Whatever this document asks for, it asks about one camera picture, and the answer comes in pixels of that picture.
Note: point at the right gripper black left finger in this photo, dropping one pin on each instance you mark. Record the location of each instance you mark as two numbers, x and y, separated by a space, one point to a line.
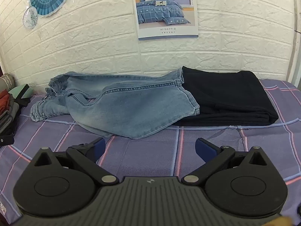
75 166

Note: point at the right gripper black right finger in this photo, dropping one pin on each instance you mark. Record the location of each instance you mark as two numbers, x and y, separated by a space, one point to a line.
225 165

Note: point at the light blue denim jeans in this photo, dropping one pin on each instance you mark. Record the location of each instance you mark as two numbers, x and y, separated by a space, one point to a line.
124 105

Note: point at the purple plaid bed sheet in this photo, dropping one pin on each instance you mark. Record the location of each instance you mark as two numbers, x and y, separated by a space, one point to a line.
170 152

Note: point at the folded black garment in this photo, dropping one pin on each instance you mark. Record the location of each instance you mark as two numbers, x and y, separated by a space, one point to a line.
226 99

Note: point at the stack of folded clothes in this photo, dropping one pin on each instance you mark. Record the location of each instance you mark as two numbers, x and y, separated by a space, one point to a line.
13 100

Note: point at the small clear patterned fan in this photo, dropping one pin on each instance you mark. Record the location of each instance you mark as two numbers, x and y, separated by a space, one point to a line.
30 18

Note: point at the bedding advertisement poster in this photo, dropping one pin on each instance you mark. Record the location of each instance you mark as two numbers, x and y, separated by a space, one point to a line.
166 18

